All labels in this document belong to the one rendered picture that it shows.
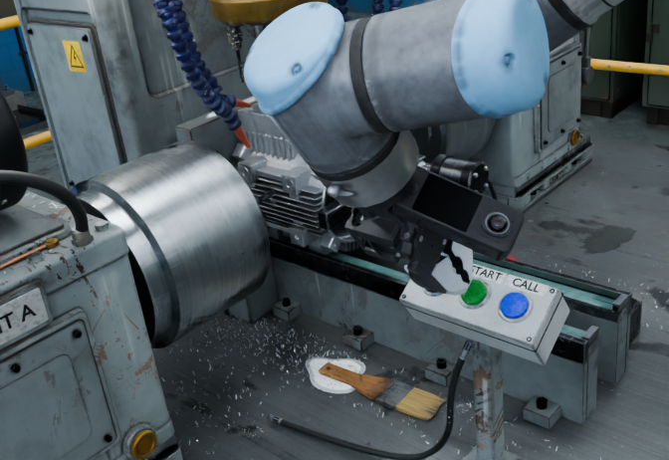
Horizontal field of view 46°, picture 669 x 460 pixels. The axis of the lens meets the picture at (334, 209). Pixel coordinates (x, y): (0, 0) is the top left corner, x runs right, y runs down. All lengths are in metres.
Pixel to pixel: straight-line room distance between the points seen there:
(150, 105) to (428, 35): 0.86
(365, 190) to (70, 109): 0.89
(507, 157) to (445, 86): 1.06
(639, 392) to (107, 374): 0.70
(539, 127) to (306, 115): 1.08
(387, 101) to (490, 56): 0.08
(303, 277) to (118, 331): 0.44
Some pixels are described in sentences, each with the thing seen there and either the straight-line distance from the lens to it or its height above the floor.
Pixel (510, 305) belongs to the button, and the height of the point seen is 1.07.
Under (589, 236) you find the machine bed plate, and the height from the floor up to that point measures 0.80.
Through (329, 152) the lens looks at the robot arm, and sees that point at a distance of 0.63.
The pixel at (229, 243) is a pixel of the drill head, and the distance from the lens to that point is 1.05.
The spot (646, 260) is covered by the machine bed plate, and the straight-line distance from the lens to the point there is 1.50.
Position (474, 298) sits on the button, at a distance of 0.87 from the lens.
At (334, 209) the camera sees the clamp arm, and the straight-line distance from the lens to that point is 1.18.
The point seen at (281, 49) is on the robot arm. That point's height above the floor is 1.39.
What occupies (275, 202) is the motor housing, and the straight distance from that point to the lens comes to 1.26.
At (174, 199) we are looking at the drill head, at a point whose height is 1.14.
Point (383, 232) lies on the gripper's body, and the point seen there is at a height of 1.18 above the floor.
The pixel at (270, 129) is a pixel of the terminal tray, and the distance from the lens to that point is 1.27.
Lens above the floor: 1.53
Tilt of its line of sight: 25 degrees down
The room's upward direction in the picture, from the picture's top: 7 degrees counter-clockwise
